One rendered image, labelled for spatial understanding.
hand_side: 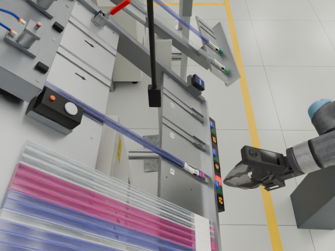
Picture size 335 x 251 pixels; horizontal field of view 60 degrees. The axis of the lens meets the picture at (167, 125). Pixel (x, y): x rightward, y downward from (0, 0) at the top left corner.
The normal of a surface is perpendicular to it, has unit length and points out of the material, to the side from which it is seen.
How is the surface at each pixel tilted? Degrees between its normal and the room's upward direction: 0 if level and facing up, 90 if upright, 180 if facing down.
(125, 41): 90
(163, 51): 90
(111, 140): 0
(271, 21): 0
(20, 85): 90
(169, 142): 48
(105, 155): 0
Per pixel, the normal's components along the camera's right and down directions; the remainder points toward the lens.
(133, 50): -0.01, 0.80
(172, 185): 0.74, -0.40
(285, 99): 0.00, -0.60
